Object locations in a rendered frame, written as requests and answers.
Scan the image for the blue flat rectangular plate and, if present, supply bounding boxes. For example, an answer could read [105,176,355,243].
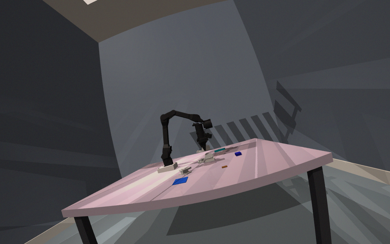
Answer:
[172,177,188,185]

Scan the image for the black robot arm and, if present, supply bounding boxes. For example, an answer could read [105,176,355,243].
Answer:
[160,110,213,167]

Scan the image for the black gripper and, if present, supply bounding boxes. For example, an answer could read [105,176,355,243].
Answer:
[196,130,208,151]

